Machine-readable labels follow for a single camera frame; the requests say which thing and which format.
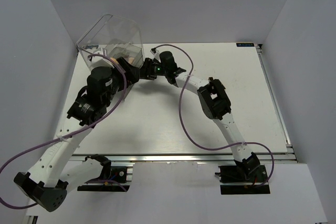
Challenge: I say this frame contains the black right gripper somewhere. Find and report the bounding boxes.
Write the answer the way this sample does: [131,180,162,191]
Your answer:
[139,58,168,81]

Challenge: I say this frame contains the clear acrylic makeup organizer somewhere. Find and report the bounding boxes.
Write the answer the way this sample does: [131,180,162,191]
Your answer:
[76,13,145,101]

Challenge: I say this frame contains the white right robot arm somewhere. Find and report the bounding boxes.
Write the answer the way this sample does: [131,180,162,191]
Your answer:
[140,48,260,182]

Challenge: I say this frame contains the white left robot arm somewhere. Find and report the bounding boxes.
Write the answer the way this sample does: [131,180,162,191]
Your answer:
[14,56,140,212]

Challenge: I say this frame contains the blue table label sticker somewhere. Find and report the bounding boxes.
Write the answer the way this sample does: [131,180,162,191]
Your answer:
[236,42,255,47]

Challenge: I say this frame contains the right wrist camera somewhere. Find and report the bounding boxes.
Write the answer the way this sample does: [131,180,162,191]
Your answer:
[150,48,160,61]

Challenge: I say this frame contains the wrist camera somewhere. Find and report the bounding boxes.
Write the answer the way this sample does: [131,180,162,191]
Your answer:
[150,48,160,61]
[90,48,110,70]

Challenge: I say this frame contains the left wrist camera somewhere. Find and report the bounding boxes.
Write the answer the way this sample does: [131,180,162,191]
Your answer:
[90,48,110,70]

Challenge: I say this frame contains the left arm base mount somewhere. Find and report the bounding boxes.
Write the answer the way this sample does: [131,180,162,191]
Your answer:
[77,154,130,193]

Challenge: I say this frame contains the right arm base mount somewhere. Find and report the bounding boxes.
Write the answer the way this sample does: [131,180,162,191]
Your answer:
[215,165,270,195]

